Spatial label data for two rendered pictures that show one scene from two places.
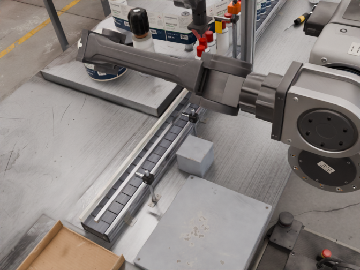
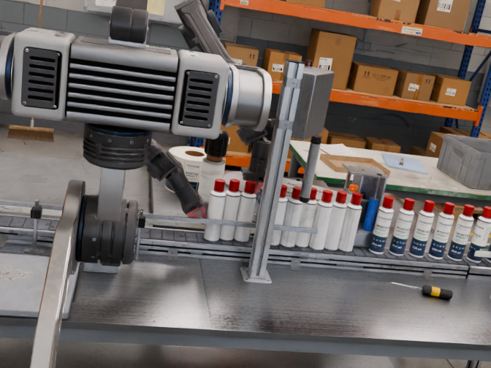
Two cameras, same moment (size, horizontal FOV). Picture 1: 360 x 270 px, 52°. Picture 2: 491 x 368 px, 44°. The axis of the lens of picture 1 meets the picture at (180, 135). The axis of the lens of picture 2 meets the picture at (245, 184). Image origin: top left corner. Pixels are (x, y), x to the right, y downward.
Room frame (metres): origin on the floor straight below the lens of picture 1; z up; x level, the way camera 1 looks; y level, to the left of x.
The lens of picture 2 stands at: (-0.09, -1.39, 1.67)
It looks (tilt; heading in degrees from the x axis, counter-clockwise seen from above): 18 degrees down; 42
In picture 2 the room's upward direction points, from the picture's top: 10 degrees clockwise
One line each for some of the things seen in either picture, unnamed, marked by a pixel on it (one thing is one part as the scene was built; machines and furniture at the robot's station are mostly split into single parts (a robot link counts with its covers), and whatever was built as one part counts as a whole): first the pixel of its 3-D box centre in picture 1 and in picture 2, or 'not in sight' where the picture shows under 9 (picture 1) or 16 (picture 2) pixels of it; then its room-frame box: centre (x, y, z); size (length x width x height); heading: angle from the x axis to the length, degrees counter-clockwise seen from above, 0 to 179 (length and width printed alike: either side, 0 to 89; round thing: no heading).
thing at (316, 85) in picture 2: not in sight; (304, 101); (1.32, -0.31, 1.38); 0.17 x 0.10 x 0.19; 19
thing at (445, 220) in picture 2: not in sight; (442, 231); (1.86, -0.60, 0.98); 0.05 x 0.05 x 0.20
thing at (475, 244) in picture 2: not in sight; (481, 234); (1.98, -0.69, 0.98); 0.05 x 0.05 x 0.20
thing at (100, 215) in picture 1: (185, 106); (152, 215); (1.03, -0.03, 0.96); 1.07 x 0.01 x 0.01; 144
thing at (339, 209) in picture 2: not in sight; (335, 220); (1.55, -0.37, 0.98); 0.05 x 0.05 x 0.20
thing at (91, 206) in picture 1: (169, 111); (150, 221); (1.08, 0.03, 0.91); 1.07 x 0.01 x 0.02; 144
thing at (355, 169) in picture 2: not in sight; (364, 170); (1.69, -0.35, 1.14); 0.14 x 0.11 x 0.01; 144
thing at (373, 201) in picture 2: not in sight; (369, 218); (1.68, -0.41, 0.98); 0.03 x 0.03 x 0.16
